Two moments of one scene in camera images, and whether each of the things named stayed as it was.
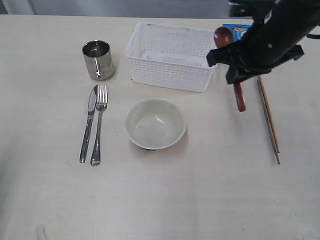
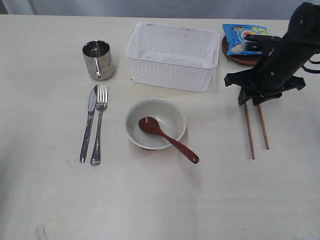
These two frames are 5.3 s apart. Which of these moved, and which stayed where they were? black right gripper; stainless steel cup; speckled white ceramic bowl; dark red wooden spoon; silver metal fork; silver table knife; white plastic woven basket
Moved: dark red wooden spoon; black right gripper
Stayed: stainless steel cup; silver metal fork; silver table knife; speckled white ceramic bowl; white plastic woven basket
